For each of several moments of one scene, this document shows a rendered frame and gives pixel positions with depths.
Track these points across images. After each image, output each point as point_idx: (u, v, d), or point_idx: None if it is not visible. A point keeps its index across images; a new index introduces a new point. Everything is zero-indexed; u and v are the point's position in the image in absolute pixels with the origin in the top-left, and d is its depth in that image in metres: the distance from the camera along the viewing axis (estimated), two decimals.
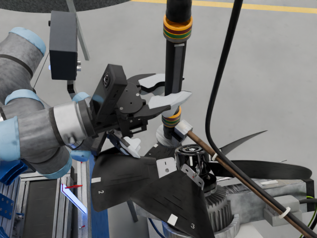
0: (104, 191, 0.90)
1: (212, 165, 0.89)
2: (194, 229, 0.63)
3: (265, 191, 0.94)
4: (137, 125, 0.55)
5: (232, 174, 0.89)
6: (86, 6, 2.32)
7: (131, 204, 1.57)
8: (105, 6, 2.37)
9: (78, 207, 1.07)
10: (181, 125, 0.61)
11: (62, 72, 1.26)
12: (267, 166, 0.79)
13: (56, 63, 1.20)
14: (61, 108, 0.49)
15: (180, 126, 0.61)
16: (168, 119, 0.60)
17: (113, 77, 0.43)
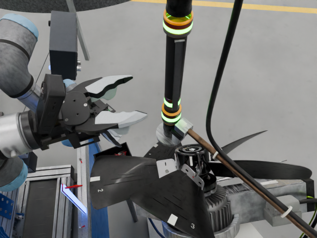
0: (104, 190, 0.88)
1: (212, 165, 0.89)
2: (194, 229, 0.63)
3: None
4: (89, 136, 0.52)
5: (232, 174, 0.89)
6: (86, 6, 2.32)
7: (131, 204, 1.57)
8: (105, 6, 2.37)
9: (78, 207, 1.07)
10: (182, 123, 0.61)
11: (62, 72, 1.26)
12: (267, 166, 0.79)
13: (56, 63, 1.20)
14: (1, 120, 0.46)
15: (181, 124, 0.61)
16: (168, 117, 0.59)
17: (48, 89, 0.40)
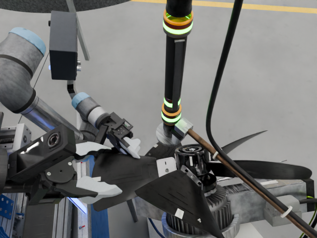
0: (150, 155, 1.21)
1: None
2: None
3: None
4: (52, 196, 0.48)
5: None
6: (86, 6, 2.32)
7: (131, 204, 1.57)
8: (105, 6, 2.37)
9: (78, 207, 1.07)
10: (182, 123, 0.61)
11: (62, 72, 1.26)
12: (172, 189, 0.71)
13: (56, 63, 1.20)
14: None
15: (181, 124, 0.61)
16: (168, 117, 0.59)
17: (65, 141, 0.39)
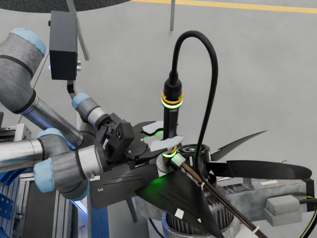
0: None
1: None
2: (97, 191, 0.88)
3: (265, 191, 0.94)
4: (142, 161, 0.71)
5: None
6: (86, 6, 2.32)
7: (131, 204, 1.57)
8: (105, 6, 2.37)
9: (78, 207, 1.07)
10: (177, 158, 0.77)
11: (62, 72, 1.26)
12: (172, 189, 0.71)
13: (56, 63, 1.20)
14: (84, 152, 0.65)
15: (176, 158, 0.77)
16: (166, 154, 0.76)
17: (124, 134, 0.59)
